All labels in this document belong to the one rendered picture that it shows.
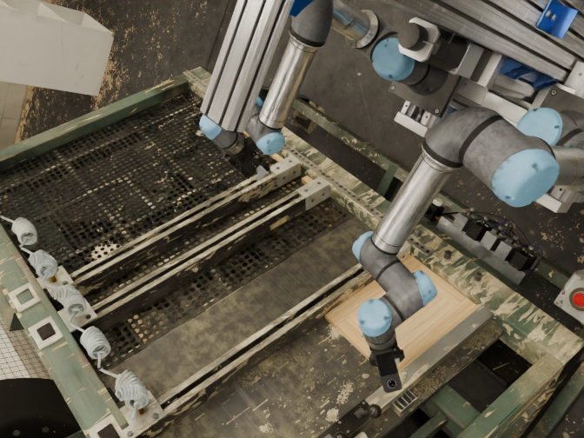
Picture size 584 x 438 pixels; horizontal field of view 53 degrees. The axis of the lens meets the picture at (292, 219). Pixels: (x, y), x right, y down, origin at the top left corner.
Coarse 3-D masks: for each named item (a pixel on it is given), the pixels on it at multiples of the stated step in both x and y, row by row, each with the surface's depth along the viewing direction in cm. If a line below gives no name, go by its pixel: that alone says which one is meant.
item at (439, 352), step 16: (464, 320) 188; (480, 320) 188; (448, 336) 184; (464, 336) 184; (432, 352) 180; (448, 352) 180; (416, 368) 176; (432, 368) 178; (416, 384) 177; (368, 400) 170; (384, 400) 169
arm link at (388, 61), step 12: (384, 36) 176; (396, 36) 176; (372, 48) 178; (384, 48) 173; (396, 48) 171; (372, 60) 180; (384, 60) 174; (396, 60) 171; (408, 60) 171; (384, 72) 174; (396, 72) 172; (408, 72) 174; (420, 72) 177; (408, 84) 182
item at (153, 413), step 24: (360, 264) 202; (336, 288) 198; (288, 312) 189; (312, 312) 189; (264, 336) 185; (288, 336) 186; (216, 360) 177; (240, 360) 177; (192, 384) 173; (216, 384) 174; (120, 408) 164; (144, 408) 163; (168, 408) 167; (192, 408) 173; (96, 432) 159; (120, 432) 159; (144, 432) 163
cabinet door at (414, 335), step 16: (432, 272) 205; (368, 288) 201; (448, 288) 200; (352, 304) 197; (432, 304) 196; (448, 304) 195; (464, 304) 195; (336, 320) 192; (352, 320) 192; (416, 320) 192; (432, 320) 191; (448, 320) 191; (352, 336) 188; (400, 336) 187; (416, 336) 187; (432, 336) 186; (368, 352) 183; (416, 352) 183; (400, 368) 179
